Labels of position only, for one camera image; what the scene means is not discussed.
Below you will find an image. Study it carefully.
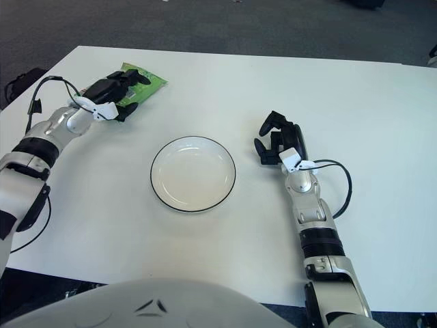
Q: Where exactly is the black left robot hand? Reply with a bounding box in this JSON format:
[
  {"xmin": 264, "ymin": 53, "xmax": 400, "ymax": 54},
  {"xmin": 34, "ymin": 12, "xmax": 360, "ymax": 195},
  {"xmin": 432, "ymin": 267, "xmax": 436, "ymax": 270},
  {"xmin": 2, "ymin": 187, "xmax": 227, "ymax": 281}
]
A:
[{"xmin": 83, "ymin": 69, "xmax": 153, "ymax": 124}]

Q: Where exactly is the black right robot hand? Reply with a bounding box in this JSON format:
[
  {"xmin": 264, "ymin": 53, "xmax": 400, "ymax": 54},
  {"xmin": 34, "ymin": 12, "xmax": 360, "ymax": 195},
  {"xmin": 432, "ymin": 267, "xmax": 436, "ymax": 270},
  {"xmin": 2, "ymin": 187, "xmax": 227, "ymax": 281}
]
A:
[{"xmin": 253, "ymin": 110, "xmax": 309, "ymax": 167}]

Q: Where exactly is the green snack bag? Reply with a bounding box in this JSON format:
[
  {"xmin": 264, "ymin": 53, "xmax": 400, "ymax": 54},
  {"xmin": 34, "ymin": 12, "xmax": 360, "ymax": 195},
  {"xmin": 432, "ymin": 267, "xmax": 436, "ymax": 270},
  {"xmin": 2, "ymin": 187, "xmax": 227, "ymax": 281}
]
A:
[{"xmin": 76, "ymin": 61, "xmax": 170, "ymax": 107}]

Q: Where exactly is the white plate with black rim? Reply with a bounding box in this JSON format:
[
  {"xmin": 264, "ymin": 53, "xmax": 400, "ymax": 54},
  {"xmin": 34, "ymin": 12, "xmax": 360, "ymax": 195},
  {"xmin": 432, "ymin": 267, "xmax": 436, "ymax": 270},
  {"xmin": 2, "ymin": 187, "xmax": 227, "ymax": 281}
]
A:
[{"xmin": 150, "ymin": 135, "xmax": 237, "ymax": 215}]

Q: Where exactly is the black bag on floor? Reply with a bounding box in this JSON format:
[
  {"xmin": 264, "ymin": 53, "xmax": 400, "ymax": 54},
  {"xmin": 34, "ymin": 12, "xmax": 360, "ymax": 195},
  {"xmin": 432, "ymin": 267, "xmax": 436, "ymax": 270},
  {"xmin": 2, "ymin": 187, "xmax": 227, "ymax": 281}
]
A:
[{"xmin": 5, "ymin": 67, "xmax": 48, "ymax": 103}]

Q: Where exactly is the black floor object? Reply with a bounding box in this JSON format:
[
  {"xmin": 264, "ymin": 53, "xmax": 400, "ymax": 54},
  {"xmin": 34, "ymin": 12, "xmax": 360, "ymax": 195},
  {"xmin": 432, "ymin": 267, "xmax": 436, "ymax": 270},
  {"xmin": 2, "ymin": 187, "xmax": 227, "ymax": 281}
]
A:
[{"xmin": 351, "ymin": 0, "xmax": 385, "ymax": 10}]

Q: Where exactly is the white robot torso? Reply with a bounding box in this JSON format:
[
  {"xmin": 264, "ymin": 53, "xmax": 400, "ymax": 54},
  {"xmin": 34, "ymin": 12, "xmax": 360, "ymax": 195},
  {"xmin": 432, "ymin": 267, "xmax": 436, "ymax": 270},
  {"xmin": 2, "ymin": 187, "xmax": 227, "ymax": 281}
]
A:
[{"xmin": 0, "ymin": 277, "xmax": 291, "ymax": 328}]

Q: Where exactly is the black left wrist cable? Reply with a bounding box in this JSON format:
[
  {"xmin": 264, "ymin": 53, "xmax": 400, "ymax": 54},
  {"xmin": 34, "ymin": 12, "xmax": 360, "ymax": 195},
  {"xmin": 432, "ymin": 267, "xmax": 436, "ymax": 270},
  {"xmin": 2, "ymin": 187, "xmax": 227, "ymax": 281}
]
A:
[{"xmin": 25, "ymin": 75, "xmax": 98, "ymax": 133}]

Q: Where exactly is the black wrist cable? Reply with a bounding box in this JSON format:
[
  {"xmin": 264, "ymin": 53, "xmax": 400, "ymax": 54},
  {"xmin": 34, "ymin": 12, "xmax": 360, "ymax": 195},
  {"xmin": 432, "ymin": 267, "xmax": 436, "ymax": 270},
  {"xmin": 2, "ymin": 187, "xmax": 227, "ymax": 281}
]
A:
[
  {"xmin": 25, "ymin": 75, "xmax": 98, "ymax": 133},
  {"xmin": 303, "ymin": 159, "xmax": 353, "ymax": 219}
]

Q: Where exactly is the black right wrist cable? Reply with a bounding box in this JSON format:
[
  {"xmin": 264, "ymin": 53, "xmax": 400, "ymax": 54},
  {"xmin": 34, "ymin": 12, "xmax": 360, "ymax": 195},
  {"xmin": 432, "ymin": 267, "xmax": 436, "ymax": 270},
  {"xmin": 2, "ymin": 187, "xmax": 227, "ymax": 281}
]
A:
[{"xmin": 303, "ymin": 159, "xmax": 353, "ymax": 219}]

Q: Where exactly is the thin black left elbow cable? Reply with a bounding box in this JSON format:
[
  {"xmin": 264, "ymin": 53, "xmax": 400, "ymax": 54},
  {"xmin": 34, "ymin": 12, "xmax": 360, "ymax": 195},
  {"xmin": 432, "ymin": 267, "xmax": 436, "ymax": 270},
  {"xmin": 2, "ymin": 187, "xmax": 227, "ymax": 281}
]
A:
[{"xmin": 10, "ymin": 195, "xmax": 53, "ymax": 254}]

